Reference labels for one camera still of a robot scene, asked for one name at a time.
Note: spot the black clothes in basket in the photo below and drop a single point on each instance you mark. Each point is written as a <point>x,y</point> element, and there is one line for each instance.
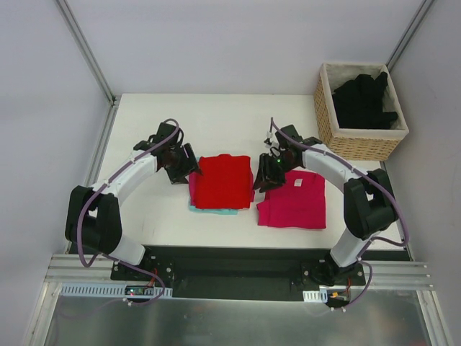
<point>358,103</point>

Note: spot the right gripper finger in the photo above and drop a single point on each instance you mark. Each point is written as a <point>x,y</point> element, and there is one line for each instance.
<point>263,169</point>
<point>268,183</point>

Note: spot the left slotted cable duct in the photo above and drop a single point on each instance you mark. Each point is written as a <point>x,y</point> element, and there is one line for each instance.
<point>95,290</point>

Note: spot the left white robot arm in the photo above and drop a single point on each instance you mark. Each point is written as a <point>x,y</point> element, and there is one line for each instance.
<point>94,220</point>

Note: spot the aluminium frame post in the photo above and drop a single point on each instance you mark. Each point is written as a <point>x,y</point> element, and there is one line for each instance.
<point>85,49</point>
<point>409,32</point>

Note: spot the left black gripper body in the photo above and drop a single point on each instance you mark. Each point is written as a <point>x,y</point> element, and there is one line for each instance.
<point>181,164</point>

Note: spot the magenta t shirt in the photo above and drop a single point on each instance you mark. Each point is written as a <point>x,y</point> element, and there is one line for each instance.
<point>299,203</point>

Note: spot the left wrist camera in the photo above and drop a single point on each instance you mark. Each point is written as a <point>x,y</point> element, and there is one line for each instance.
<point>165,130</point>

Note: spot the right slotted cable duct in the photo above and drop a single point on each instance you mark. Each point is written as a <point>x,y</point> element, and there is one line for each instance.
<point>324,296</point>

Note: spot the right aluminium frame post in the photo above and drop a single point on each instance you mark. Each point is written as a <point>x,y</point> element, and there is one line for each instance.
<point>409,32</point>

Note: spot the red t shirt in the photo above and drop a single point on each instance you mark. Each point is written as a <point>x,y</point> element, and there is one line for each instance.
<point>225,182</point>

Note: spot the teal t shirt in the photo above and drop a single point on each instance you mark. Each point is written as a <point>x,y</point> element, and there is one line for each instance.
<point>223,212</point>

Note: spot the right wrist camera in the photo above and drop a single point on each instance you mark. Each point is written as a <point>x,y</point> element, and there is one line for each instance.
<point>289,131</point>

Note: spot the aluminium front rail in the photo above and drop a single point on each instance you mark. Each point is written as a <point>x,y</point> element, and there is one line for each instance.
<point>386,275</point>

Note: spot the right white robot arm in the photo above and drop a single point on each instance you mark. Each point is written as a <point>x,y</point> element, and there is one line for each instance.
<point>368,200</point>

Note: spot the slotted cable duct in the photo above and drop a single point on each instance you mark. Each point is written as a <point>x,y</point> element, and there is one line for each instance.
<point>95,290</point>
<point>324,296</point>

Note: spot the wicker basket with liner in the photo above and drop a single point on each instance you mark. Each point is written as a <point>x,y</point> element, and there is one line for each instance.
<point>352,143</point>

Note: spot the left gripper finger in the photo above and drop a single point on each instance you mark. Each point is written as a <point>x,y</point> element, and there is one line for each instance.
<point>192,165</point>
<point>175,180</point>

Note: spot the left aluminium frame post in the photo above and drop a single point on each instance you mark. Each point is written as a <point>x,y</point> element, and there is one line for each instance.
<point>85,49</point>

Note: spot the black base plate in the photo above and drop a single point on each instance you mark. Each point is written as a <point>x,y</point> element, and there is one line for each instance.
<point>237,273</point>

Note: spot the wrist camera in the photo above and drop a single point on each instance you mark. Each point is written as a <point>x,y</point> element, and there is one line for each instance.
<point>165,130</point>
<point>289,131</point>

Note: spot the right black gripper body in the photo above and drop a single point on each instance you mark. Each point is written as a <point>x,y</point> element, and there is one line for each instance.
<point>271,170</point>

